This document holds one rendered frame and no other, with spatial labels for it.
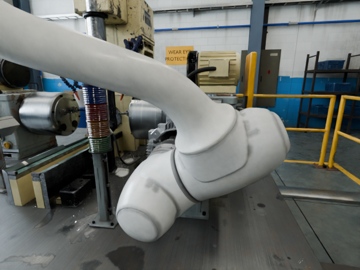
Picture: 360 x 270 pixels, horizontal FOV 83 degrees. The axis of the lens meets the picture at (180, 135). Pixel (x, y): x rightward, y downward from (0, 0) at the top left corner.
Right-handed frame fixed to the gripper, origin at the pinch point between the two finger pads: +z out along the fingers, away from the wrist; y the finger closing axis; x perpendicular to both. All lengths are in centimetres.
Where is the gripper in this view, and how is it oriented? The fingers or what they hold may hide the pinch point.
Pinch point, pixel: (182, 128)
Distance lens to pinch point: 67.8
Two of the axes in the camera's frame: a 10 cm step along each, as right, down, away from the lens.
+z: 1.8, -3.8, 9.1
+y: -9.8, -0.4, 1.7
